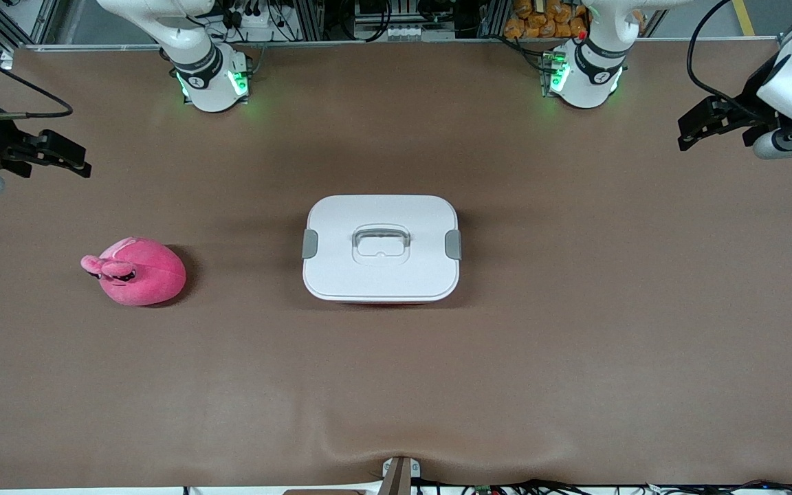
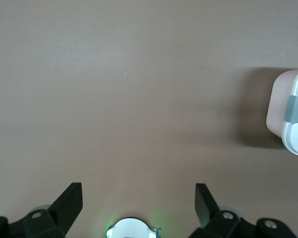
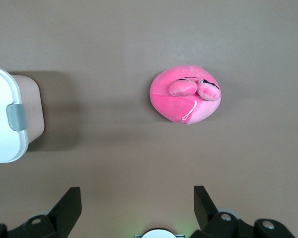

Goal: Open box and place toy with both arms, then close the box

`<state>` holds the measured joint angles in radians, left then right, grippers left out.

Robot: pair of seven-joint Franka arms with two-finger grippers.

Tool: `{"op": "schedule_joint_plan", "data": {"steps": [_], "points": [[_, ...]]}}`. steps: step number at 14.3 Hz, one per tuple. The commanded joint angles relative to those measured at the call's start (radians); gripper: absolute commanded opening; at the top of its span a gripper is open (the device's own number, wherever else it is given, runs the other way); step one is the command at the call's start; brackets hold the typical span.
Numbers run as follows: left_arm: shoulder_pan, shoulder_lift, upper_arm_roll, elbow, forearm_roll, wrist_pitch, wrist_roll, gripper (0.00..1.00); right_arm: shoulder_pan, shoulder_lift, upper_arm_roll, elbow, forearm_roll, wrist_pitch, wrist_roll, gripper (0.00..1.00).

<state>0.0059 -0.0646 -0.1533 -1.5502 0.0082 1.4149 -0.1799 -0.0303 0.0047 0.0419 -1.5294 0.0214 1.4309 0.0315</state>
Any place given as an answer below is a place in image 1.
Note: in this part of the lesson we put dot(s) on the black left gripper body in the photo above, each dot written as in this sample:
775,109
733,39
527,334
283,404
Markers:
751,104

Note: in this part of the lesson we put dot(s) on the pink plush toy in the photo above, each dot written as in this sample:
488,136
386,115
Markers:
152,278

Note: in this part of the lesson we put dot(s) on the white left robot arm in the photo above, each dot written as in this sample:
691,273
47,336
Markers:
588,75

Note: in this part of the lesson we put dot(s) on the pink translucent plastic box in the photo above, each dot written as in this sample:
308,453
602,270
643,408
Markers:
382,302

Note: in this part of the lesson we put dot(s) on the orange packaged items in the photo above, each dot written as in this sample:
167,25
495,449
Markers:
540,20

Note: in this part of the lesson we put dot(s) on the white power strip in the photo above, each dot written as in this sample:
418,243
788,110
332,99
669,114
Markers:
258,31

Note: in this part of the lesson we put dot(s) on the white connector strip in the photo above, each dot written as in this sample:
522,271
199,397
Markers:
396,32

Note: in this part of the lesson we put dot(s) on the brown table mat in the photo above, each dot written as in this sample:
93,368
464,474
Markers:
396,385

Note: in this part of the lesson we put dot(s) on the aluminium frame post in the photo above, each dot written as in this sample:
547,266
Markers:
18,20

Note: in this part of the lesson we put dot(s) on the metal table clamp bracket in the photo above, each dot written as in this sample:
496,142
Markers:
399,476

